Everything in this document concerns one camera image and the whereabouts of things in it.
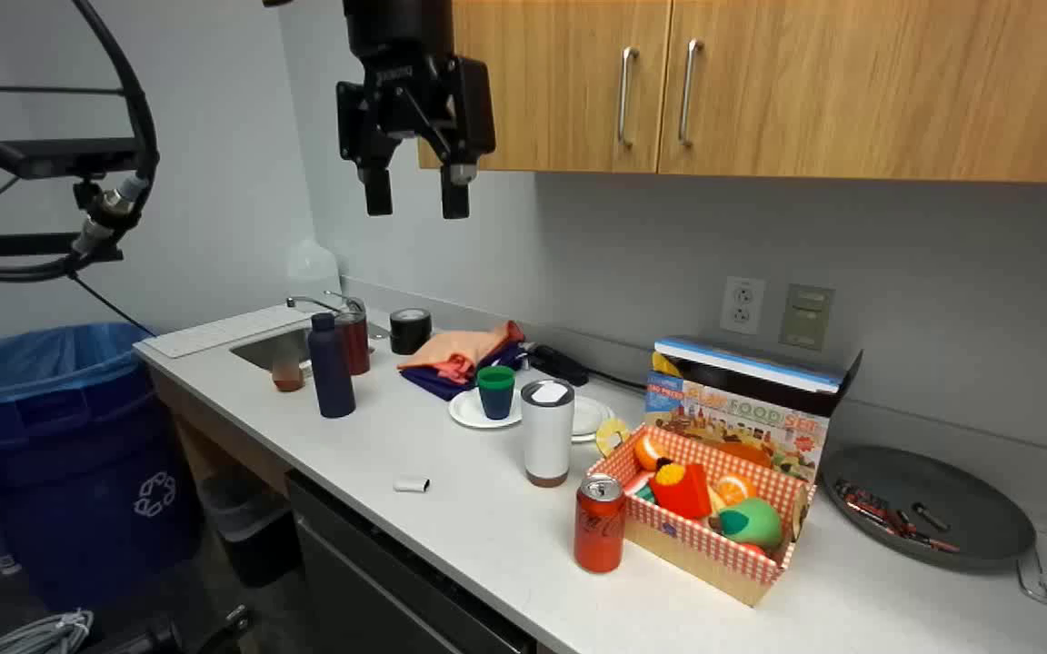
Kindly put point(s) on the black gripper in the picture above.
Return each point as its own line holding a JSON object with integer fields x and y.
{"x": 401, "y": 39}

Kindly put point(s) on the wooden table top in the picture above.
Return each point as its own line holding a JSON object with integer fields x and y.
{"x": 889, "y": 84}

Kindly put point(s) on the wooden cabinet door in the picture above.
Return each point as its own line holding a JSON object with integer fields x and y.
{"x": 546, "y": 84}

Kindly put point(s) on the translucent white bottle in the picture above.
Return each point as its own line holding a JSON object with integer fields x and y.
{"x": 310, "y": 270}

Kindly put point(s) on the black cylindrical cup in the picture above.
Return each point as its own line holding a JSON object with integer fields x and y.
{"x": 409, "y": 332}

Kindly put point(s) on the dark red cup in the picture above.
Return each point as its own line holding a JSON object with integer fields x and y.
{"x": 358, "y": 339}

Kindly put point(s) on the dark blue cloth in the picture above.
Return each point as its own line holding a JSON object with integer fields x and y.
{"x": 432, "y": 383}

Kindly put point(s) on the dark blue bottle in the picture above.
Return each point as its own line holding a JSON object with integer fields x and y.
{"x": 332, "y": 367}

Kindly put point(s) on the steel sink basin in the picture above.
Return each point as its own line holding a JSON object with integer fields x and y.
{"x": 270, "y": 349}

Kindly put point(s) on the green rimmed blue cup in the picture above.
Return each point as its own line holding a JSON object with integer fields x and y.
{"x": 494, "y": 395}

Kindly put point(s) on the white paper plate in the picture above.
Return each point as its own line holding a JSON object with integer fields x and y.
{"x": 591, "y": 419}
{"x": 465, "y": 411}

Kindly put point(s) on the small brown ball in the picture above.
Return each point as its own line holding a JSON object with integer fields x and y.
{"x": 289, "y": 378}

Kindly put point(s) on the white tumbler brown base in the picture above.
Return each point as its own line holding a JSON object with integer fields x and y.
{"x": 546, "y": 429}

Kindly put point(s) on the small white cylinder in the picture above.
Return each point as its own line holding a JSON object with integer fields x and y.
{"x": 412, "y": 484}

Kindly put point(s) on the orange toy fruit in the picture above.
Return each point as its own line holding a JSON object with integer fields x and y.
{"x": 648, "y": 451}
{"x": 732, "y": 487}

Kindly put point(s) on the small black waste bin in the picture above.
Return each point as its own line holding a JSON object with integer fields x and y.
{"x": 250, "y": 533}

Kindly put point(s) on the red soda can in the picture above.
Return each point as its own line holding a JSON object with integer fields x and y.
{"x": 597, "y": 530}

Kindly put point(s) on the red toy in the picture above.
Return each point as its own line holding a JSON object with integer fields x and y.
{"x": 682, "y": 493}

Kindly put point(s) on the colourful cardboard toy box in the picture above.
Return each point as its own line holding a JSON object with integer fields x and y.
{"x": 746, "y": 419}

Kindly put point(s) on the black dishwasher front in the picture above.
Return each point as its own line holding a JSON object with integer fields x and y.
{"x": 378, "y": 594}

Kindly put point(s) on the red checkered cardboard tray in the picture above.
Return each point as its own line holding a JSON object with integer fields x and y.
{"x": 699, "y": 549}

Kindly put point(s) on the blue recycling bin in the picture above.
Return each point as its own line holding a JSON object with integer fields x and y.
{"x": 61, "y": 484}

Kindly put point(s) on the green toy ball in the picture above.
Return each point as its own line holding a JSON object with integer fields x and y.
{"x": 750, "y": 524}

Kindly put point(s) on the clear plastic bag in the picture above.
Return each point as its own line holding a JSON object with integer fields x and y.
{"x": 38, "y": 633}

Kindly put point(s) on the black round plate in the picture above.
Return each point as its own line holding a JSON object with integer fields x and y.
{"x": 971, "y": 514}

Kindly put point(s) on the white wall outlet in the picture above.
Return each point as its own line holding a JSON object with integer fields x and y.
{"x": 741, "y": 302}
{"x": 807, "y": 318}

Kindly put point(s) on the black stereo camera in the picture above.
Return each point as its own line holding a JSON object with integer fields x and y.
{"x": 61, "y": 158}

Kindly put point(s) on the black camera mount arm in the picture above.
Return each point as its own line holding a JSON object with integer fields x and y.
{"x": 14, "y": 256}

